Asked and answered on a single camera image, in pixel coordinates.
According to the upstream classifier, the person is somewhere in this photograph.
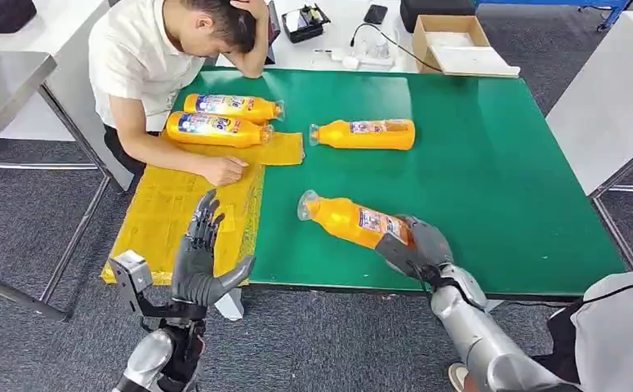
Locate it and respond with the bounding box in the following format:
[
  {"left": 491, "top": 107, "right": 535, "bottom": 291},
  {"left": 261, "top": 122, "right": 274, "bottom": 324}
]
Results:
[
  {"left": 87, "top": 0, "right": 271, "bottom": 188},
  {"left": 448, "top": 256, "right": 633, "bottom": 392}
]

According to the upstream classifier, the white flat panel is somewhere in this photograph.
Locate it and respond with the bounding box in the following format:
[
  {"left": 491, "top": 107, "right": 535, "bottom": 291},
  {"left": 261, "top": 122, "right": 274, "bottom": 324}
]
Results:
[{"left": 430, "top": 46, "right": 522, "bottom": 78}]

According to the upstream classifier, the black phone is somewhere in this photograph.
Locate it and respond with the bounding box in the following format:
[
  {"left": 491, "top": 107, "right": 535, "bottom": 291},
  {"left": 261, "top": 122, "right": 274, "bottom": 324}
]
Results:
[{"left": 363, "top": 4, "right": 389, "bottom": 25}]

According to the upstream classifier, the white table with steel legs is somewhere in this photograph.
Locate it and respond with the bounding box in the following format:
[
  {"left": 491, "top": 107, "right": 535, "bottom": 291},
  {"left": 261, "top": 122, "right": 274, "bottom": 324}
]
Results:
[{"left": 545, "top": 11, "right": 633, "bottom": 272}]

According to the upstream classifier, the clear plastic bag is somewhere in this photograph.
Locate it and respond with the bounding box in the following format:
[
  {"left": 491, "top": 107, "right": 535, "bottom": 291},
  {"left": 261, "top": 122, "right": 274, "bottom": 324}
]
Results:
[{"left": 356, "top": 32, "right": 395, "bottom": 67}]

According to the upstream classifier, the black cable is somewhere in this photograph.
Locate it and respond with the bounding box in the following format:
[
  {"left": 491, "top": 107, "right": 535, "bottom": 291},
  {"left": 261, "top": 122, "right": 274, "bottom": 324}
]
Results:
[{"left": 349, "top": 22, "right": 444, "bottom": 73}]

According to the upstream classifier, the green table mat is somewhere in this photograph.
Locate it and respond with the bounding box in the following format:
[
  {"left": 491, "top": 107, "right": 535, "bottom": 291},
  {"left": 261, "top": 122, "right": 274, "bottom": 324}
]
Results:
[{"left": 171, "top": 67, "right": 627, "bottom": 297}]

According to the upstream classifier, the dark tablet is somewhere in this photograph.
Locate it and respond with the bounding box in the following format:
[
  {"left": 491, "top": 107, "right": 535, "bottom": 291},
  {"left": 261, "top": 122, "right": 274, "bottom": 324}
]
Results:
[{"left": 265, "top": 0, "right": 282, "bottom": 65}]

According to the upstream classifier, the person's left hand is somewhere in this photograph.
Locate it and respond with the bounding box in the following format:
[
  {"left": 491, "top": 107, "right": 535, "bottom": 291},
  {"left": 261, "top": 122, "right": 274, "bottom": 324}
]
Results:
[{"left": 229, "top": 0, "right": 269, "bottom": 20}]

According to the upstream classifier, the white desk with side panel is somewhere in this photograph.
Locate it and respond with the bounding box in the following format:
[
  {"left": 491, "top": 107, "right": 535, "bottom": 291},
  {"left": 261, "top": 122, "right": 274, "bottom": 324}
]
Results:
[{"left": 0, "top": 0, "right": 136, "bottom": 191}]

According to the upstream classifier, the orange drink bottle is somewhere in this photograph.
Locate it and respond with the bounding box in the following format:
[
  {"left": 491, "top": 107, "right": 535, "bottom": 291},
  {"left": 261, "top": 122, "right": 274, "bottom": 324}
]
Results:
[
  {"left": 296, "top": 189, "right": 417, "bottom": 251},
  {"left": 309, "top": 118, "right": 417, "bottom": 151},
  {"left": 183, "top": 92, "right": 287, "bottom": 126},
  {"left": 165, "top": 110, "right": 275, "bottom": 149}
]

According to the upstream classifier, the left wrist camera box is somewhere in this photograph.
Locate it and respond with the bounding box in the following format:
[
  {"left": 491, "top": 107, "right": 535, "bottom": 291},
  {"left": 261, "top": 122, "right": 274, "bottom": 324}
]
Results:
[{"left": 109, "top": 249, "right": 158, "bottom": 318}]

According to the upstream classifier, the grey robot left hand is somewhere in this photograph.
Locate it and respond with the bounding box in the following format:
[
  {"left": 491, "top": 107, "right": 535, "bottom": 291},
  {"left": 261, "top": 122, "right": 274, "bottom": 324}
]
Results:
[{"left": 171, "top": 189, "right": 256, "bottom": 309}]

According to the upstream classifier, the black tray with parts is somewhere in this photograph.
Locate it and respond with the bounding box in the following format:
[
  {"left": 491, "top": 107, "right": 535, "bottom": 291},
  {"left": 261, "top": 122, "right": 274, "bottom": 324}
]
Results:
[{"left": 282, "top": 4, "right": 332, "bottom": 44}]

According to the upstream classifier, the yellow sheet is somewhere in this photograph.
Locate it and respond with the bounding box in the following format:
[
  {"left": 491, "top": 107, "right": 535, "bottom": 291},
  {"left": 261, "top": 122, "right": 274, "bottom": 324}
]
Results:
[{"left": 100, "top": 131, "right": 306, "bottom": 287}]

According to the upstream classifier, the person's right hand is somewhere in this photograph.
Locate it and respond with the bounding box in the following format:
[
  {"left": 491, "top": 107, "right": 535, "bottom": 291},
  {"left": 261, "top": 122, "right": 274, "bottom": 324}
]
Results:
[{"left": 199, "top": 155, "right": 251, "bottom": 188}]

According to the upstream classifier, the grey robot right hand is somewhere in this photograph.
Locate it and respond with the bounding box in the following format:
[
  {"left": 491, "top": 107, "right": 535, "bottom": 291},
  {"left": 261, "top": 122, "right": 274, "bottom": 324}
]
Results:
[{"left": 374, "top": 215, "right": 455, "bottom": 283}]

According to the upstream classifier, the cardboard box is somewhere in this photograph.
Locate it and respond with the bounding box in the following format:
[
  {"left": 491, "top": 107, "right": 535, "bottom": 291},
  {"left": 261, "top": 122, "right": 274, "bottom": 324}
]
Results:
[{"left": 412, "top": 14, "right": 522, "bottom": 78}]

